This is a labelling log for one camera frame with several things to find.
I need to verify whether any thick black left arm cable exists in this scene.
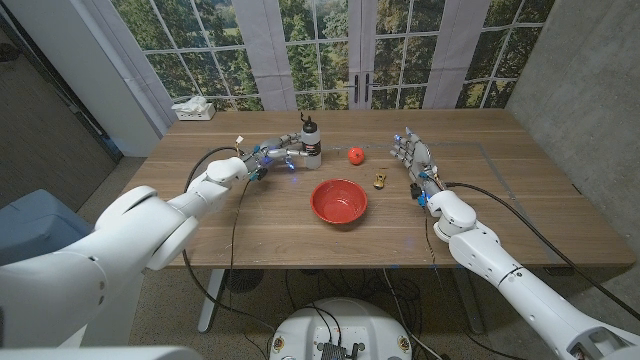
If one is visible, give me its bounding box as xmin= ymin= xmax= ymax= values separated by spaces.
xmin=180 ymin=145 xmax=277 ymax=335

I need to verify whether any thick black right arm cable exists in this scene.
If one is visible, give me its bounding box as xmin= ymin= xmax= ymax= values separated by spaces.
xmin=444 ymin=182 xmax=640 ymax=321

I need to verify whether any white tissue box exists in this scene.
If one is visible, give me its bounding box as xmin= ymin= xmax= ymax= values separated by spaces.
xmin=171 ymin=95 xmax=217 ymax=122

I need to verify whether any red bowl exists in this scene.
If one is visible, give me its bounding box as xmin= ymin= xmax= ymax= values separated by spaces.
xmin=309 ymin=178 xmax=369 ymax=225

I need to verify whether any white table leg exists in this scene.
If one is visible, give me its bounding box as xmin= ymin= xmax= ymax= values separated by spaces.
xmin=197 ymin=268 xmax=226 ymax=334

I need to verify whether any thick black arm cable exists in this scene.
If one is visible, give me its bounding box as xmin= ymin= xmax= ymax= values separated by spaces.
xmin=180 ymin=145 xmax=277 ymax=335
xmin=444 ymin=182 xmax=640 ymax=321

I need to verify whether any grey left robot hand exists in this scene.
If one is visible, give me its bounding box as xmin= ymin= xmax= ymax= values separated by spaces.
xmin=242 ymin=130 xmax=311 ymax=182

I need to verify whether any grey table leg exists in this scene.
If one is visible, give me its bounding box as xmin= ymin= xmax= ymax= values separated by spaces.
xmin=452 ymin=267 xmax=485 ymax=335

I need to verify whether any clear oil cruet black pump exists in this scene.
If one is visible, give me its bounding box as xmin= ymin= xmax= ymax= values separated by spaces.
xmin=299 ymin=112 xmax=323 ymax=170

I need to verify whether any round black floor fan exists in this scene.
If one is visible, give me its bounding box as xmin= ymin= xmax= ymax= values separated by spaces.
xmin=224 ymin=268 xmax=265 ymax=294

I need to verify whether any printed window backdrop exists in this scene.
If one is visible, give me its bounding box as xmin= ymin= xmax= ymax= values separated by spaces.
xmin=79 ymin=0 xmax=557 ymax=112

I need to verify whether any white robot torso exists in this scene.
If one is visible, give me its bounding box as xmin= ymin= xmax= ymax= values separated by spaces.
xmin=269 ymin=297 xmax=413 ymax=360

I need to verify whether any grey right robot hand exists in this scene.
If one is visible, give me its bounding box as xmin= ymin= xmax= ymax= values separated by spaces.
xmin=389 ymin=127 xmax=446 ymax=207

